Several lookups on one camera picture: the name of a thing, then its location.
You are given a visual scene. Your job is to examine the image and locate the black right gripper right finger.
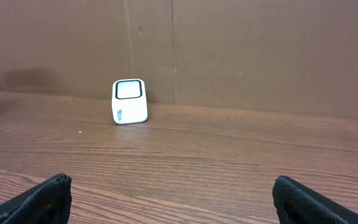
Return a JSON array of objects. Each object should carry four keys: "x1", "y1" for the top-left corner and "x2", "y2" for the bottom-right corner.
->
[{"x1": 272, "y1": 175, "x2": 358, "y2": 224}]

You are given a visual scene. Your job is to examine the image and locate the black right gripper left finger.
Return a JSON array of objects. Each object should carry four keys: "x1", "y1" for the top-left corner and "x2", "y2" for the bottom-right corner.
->
[{"x1": 0, "y1": 173, "x2": 72, "y2": 224}]

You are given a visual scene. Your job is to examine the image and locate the white barcode scanner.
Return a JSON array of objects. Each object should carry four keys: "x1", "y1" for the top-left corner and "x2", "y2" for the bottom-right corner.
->
[{"x1": 111, "y1": 79, "x2": 148, "y2": 124}]

